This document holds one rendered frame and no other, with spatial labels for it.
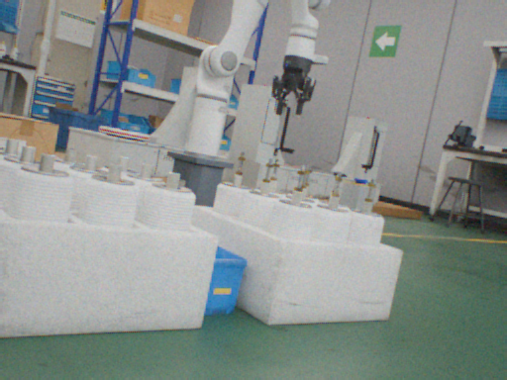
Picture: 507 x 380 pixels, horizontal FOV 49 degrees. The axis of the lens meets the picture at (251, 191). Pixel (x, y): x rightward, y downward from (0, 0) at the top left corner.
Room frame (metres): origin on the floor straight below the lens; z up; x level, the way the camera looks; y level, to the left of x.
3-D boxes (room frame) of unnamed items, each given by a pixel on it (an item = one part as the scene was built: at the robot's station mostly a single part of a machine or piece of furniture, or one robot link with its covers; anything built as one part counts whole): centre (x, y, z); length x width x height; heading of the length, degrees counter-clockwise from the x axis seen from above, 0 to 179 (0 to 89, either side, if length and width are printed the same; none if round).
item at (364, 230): (1.39, -0.29, 0.16); 0.10 x 0.10 x 0.18
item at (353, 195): (1.65, -0.31, 0.16); 0.07 x 0.07 x 0.31; 37
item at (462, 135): (5.51, -1.91, 0.87); 0.41 x 0.17 x 0.25; 134
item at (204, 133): (1.66, 0.17, 0.39); 0.09 x 0.09 x 0.17; 44
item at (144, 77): (6.35, 1.57, 0.90); 0.50 x 0.38 x 0.21; 45
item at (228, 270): (1.27, 0.11, 0.06); 0.30 x 0.11 x 0.12; 37
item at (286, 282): (1.42, -0.13, 0.09); 0.39 x 0.39 x 0.18; 37
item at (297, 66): (1.51, -0.05, 0.57); 0.08 x 0.08 x 0.09
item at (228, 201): (1.44, 0.04, 0.16); 0.10 x 0.10 x 0.18
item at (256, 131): (4.59, -0.38, 0.45); 1.51 x 0.57 x 0.74; 134
